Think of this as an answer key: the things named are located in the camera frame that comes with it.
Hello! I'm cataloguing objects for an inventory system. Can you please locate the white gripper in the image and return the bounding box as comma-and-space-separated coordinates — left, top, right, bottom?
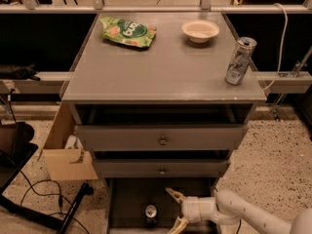
166, 187, 206, 234

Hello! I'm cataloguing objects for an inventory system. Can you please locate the blue pepsi can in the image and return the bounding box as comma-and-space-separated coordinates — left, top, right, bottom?
144, 204, 158, 225

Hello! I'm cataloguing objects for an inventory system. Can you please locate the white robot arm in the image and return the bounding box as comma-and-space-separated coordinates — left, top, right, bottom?
166, 188, 312, 234

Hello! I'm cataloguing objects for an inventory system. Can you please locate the grey open bottom drawer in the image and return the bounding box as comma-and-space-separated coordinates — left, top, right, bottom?
106, 177, 212, 234

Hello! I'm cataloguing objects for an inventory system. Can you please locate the grey middle drawer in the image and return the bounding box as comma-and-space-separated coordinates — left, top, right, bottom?
93, 159, 229, 178

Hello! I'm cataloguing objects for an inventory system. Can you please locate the grey top drawer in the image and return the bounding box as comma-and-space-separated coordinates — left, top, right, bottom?
75, 124, 248, 151

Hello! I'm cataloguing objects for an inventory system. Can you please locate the grey drawer cabinet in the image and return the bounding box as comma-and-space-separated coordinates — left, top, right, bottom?
59, 11, 268, 234

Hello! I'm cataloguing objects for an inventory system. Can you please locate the silver slim drink can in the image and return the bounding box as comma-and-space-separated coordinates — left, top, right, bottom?
225, 37, 257, 85

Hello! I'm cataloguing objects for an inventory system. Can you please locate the cardboard box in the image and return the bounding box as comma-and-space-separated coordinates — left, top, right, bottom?
42, 103, 98, 181

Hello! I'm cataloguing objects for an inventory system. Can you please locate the black chair base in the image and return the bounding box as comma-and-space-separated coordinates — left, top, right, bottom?
0, 122, 94, 234

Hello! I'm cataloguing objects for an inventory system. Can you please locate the white bowl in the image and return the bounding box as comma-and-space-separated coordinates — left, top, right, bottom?
181, 19, 219, 43

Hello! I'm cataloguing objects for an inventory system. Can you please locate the green chip bag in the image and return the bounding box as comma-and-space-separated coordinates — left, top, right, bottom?
99, 17, 157, 48

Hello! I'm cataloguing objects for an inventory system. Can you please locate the black cloth on shelf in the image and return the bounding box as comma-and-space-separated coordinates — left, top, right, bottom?
0, 64, 40, 81

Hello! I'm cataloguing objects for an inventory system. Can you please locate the black floor cable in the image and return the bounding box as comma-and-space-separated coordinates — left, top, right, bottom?
6, 156, 92, 234

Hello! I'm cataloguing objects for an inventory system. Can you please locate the white hanging cable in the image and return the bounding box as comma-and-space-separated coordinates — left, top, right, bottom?
261, 3, 291, 93

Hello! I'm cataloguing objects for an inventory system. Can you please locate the metal frame rail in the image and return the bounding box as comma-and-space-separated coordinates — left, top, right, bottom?
0, 0, 312, 16

